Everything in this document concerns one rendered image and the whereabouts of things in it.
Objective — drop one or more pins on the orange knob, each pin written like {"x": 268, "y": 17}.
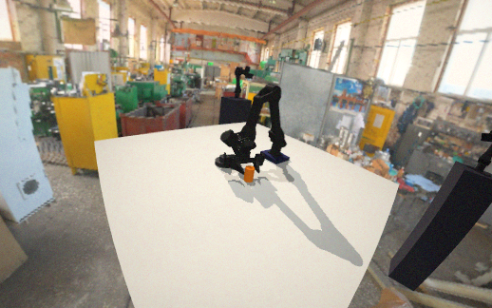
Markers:
{"x": 249, "y": 174}

